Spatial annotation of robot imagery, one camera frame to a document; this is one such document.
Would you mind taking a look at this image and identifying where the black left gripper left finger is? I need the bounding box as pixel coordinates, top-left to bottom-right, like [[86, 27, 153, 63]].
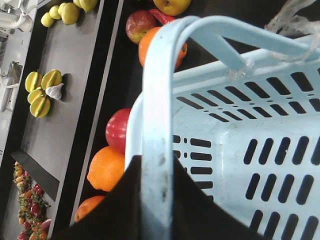
[[51, 155, 141, 240]]

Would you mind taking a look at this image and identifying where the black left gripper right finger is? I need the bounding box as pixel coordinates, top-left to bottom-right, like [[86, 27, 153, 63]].
[[172, 158, 266, 240]]

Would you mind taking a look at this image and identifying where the light blue plastic basket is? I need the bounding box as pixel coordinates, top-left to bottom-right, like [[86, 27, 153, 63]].
[[125, 16, 320, 240]]

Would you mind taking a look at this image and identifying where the white garlic bulb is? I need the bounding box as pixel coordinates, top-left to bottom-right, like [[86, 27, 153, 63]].
[[45, 83, 64, 100]]

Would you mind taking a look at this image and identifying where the black wooden display stand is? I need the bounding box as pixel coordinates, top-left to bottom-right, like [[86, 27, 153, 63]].
[[0, 0, 285, 240]]

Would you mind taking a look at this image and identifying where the orange right of lemon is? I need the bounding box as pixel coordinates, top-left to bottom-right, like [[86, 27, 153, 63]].
[[138, 26, 188, 69]]

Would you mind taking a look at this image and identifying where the dark red apple rear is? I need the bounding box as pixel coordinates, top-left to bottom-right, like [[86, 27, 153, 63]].
[[125, 10, 157, 45]]

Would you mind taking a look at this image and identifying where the red bell pepper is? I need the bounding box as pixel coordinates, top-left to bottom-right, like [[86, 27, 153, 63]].
[[149, 8, 176, 25]]

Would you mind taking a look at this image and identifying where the clear plastic wrap strip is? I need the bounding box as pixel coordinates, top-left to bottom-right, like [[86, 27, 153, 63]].
[[215, 0, 320, 81]]

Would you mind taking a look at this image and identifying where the yellow round fruit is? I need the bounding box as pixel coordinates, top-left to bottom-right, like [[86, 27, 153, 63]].
[[153, 0, 192, 17]]

